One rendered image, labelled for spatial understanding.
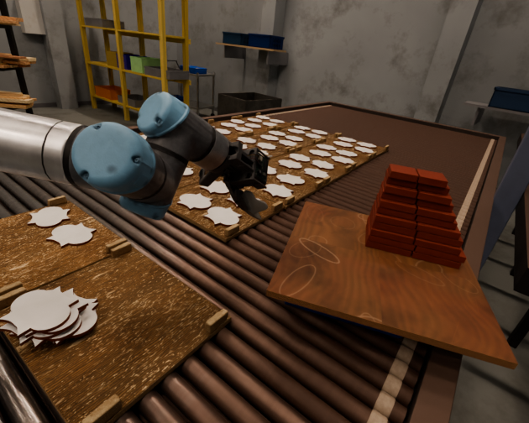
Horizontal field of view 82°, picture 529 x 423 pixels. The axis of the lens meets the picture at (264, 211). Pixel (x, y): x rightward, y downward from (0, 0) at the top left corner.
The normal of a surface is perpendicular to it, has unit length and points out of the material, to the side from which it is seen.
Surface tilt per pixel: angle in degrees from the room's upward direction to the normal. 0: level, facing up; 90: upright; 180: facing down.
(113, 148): 58
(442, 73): 90
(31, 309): 0
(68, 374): 0
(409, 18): 90
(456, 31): 90
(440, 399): 0
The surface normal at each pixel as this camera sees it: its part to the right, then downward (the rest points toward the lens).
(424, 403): 0.11, -0.87
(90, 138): 0.08, -0.07
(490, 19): -0.64, 0.31
